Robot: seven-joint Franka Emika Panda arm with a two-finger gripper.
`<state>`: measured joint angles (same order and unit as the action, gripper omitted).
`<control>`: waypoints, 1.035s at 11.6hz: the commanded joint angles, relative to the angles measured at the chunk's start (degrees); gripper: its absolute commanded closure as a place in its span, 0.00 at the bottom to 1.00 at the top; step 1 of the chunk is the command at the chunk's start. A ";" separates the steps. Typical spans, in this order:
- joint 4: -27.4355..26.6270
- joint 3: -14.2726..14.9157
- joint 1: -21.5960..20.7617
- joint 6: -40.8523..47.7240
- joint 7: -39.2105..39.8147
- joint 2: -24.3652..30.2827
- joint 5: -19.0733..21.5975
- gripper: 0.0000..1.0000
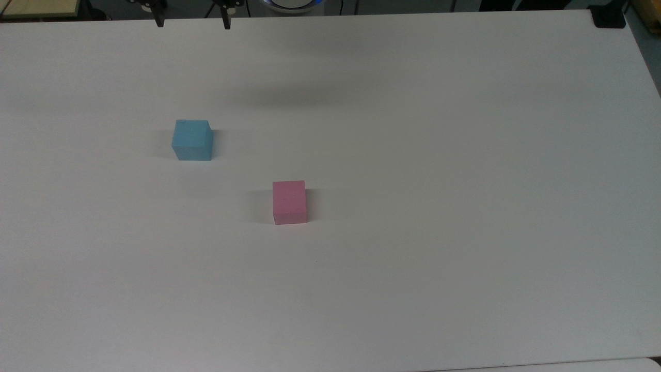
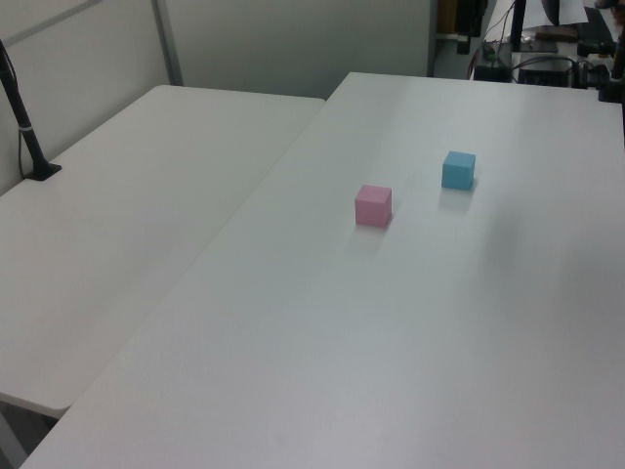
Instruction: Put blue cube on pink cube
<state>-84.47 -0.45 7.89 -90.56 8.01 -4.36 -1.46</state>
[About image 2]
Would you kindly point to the pink foam cube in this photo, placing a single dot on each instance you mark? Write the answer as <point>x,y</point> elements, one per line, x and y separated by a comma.
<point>372,207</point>

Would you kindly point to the blue foam cube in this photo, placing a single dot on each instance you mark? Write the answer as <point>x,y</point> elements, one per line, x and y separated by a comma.
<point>458,172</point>

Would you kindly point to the white rounded-corner table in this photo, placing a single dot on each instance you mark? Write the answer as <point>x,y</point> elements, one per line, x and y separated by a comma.
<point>146,220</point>

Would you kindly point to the small black box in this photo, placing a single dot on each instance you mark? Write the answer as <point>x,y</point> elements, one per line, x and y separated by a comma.
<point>492,72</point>

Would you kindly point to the brown wooden shelf box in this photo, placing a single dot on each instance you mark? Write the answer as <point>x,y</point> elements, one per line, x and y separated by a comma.
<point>454,17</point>

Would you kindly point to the black electronic device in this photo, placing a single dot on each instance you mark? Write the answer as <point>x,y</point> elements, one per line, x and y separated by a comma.
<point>544,73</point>

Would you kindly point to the black vertical lab stand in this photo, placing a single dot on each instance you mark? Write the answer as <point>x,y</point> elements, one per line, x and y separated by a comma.
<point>517,24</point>

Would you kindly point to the brown flat object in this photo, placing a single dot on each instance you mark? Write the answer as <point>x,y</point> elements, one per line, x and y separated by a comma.
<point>554,34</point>

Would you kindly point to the white paper sheet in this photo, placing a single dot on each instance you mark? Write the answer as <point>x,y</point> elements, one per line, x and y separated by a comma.
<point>561,12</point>

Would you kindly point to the grey partition end post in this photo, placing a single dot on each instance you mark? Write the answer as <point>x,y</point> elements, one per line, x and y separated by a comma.
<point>432,39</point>

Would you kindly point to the grey metal partition post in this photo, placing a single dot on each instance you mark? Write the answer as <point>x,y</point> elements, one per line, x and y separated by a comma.
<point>168,44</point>

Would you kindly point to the black camera stand pole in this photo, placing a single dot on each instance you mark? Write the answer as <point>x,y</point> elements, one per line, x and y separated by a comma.
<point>27,132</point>

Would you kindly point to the black clamp mount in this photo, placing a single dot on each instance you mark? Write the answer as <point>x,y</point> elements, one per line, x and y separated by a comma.
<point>612,90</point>

